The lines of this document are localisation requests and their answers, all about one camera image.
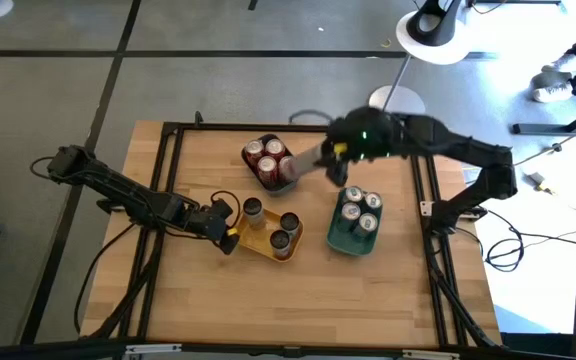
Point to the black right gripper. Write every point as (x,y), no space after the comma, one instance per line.
(368,130)

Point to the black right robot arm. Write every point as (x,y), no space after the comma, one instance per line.
(468,145)

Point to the yellow plastic tray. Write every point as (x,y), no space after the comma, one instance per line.
(258,240)

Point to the green plastic tray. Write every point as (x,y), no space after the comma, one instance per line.
(340,240)

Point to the white round lamp stand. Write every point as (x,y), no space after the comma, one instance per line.
(438,56)

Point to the silver metal bracket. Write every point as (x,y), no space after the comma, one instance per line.
(430,355)
(153,348)

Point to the black desk foot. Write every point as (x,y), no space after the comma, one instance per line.
(533,129)

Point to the dark blue plastic tray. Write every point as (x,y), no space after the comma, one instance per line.
(280,190)

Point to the silver-top soda can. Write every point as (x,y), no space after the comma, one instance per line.
(367,221)
(350,211)
(353,193)
(372,200)

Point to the red soda can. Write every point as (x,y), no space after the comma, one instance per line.
(274,147)
(267,166)
(283,164)
(254,147)

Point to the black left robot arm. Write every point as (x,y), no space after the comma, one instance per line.
(118,192)

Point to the grey power adapter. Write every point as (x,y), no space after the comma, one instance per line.
(535,177)

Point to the black aluminium table frame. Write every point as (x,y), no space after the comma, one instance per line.
(228,127)

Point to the small yellow rubber band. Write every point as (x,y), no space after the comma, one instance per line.
(386,44)

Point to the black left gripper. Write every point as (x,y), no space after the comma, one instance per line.
(210,222)

